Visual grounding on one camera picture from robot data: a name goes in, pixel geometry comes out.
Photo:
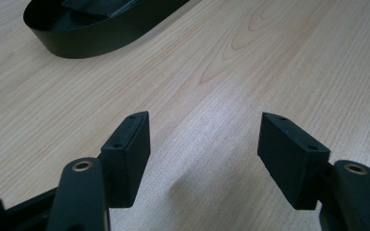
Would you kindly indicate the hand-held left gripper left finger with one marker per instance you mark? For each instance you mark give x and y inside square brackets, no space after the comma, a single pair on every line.
[126,160]

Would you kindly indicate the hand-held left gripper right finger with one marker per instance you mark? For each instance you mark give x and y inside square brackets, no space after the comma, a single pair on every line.
[292,160]

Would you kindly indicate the black key stand with tray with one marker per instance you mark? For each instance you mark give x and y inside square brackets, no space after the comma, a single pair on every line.
[90,41]

